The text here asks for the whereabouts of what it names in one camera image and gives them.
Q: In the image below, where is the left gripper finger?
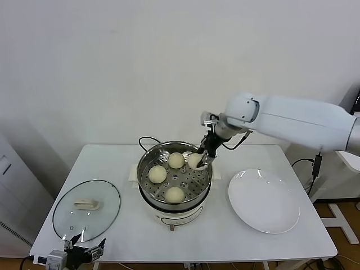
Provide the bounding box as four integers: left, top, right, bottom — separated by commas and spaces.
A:
89, 237, 107, 258
63, 233, 82, 250

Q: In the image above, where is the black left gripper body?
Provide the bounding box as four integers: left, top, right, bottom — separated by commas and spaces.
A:
64, 244, 96, 267

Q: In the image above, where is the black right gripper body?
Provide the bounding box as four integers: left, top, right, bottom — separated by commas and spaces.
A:
204, 128, 223, 160

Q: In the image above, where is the white steamed baozi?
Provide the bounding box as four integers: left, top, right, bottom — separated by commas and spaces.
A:
187, 153, 210, 172
147, 165, 167, 184
164, 186, 186, 205
168, 152, 186, 170

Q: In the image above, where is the glass lid with cream handle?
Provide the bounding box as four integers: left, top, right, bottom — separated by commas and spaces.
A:
52, 179, 122, 243

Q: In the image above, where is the stainless steel steamer basket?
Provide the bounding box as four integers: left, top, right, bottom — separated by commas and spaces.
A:
136, 141, 213, 204

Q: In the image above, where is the white electric cooker pot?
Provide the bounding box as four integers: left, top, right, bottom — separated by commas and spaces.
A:
128, 162, 222, 233

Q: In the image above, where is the white round plate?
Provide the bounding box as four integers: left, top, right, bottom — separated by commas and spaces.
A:
227, 168, 300, 234

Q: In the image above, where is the white cabinet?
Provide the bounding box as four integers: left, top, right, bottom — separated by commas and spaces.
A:
0, 134, 56, 248

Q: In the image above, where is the black power adapter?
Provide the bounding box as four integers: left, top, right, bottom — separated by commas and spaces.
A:
311, 153, 322, 177

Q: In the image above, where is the black cooker power cable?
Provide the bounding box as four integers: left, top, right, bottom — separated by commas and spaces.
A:
137, 137, 161, 155

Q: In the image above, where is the black curved adapter cable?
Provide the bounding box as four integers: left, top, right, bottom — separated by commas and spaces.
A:
290, 158, 313, 167

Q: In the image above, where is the black hanging adapter cable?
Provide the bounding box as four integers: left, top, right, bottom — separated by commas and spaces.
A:
306, 175, 316, 196

